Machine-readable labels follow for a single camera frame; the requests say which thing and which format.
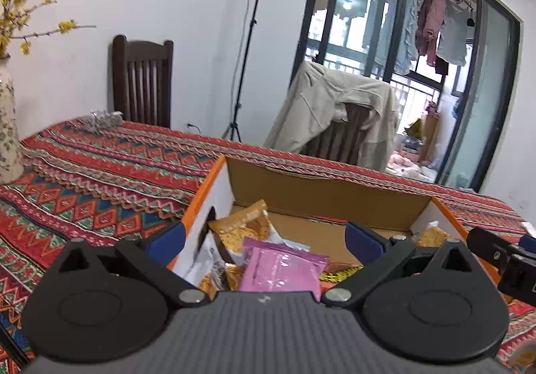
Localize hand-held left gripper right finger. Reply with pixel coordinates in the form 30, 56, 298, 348
322, 221, 475, 310

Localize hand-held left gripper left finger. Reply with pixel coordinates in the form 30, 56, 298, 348
59, 222, 210, 309

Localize white brown snack packet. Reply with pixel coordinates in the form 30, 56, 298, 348
184, 232, 229, 291

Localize black light stand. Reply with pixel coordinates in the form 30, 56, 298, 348
221, 0, 279, 144

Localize black framed glass door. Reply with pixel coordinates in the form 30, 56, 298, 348
289, 0, 522, 194

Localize cookie snack packet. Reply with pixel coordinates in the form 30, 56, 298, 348
199, 265, 246, 300

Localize pink hanging garment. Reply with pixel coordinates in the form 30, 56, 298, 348
414, 0, 447, 67

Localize yellow flower branches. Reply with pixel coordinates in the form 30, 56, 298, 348
0, 0, 97, 60

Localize pink snack packet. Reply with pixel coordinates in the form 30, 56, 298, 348
239, 238, 329, 303

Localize floral vase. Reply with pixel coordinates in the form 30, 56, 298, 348
0, 58, 25, 185

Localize silver snack packet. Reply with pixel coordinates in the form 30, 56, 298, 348
272, 238, 311, 254

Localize brown cardboard carton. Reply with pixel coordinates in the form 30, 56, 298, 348
419, 112, 440, 165

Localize yellow bag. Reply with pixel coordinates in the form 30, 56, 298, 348
404, 118, 423, 140

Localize silver foil wrapper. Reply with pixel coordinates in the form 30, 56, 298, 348
79, 110, 124, 134

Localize golden snack packet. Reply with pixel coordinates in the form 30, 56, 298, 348
208, 199, 285, 266
412, 223, 461, 249

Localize beige jacket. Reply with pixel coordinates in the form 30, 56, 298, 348
263, 61, 400, 171

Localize pink fluffy cloth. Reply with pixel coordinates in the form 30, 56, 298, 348
387, 152, 438, 182

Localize dark wooden chair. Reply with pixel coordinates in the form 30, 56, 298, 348
308, 102, 378, 167
112, 35, 174, 129

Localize light blue hanging garment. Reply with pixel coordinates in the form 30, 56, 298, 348
375, 0, 419, 75

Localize pale grey hanging garment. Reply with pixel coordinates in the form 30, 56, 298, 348
435, 1, 470, 67

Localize red cardboard box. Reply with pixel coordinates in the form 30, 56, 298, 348
167, 155, 514, 303

